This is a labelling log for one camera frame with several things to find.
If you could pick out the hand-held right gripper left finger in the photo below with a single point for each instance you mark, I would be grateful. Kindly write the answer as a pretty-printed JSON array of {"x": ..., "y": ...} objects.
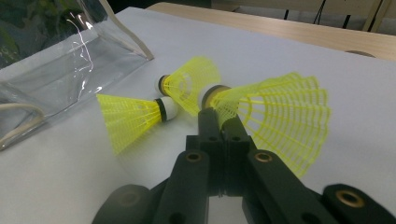
[{"x": 210, "y": 140}]

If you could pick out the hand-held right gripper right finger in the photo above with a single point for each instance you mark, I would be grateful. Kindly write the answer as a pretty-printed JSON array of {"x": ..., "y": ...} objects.
[{"x": 236, "y": 143}]

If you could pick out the yellow shuttlecock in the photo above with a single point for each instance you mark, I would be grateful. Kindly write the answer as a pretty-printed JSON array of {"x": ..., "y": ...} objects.
[
  {"x": 190, "y": 81},
  {"x": 130, "y": 119},
  {"x": 280, "y": 118}
]

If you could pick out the clear plastic bag beige trim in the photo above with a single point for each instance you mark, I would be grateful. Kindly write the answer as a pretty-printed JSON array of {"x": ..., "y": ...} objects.
[{"x": 62, "y": 71}]

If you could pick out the white table sheet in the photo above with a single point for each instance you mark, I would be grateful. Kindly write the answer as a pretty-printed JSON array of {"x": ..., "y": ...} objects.
[{"x": 342, "y": 109}]

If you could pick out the wooden table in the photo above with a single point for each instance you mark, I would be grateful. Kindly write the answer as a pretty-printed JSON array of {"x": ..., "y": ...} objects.
[{"x": 295, "y": 31}]

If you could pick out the round table grommet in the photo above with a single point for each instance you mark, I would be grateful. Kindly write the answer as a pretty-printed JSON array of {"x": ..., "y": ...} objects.
[{"x": 359, "y": 53}]

